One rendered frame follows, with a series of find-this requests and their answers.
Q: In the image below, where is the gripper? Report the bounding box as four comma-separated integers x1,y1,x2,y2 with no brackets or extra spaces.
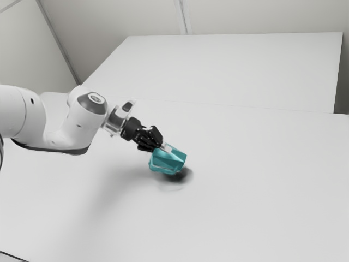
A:
119,116,173,153

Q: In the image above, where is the teal faceted mug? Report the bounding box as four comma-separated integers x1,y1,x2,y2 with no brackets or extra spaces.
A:
148,142,188,175

